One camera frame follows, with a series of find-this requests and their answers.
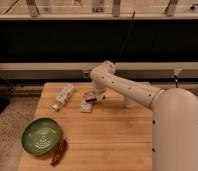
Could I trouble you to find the black cable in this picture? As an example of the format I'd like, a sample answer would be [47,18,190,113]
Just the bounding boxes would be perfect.
[113,9,137,64]

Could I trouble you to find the dark eraser with label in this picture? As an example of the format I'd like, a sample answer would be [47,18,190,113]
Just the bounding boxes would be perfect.
[84,94,97,103]

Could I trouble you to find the red chili pepper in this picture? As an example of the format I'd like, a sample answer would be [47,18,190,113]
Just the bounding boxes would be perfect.
[51,138,67,166]

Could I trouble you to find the green ribbed plate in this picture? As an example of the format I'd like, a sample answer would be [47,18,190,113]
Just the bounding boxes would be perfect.
[21,118,62,156]

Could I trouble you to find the white plastic bottle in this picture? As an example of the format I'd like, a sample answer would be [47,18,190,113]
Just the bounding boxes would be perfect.
[52,84,74,112]

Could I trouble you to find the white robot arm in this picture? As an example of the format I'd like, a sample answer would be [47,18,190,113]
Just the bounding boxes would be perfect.
[90,61,198,171]

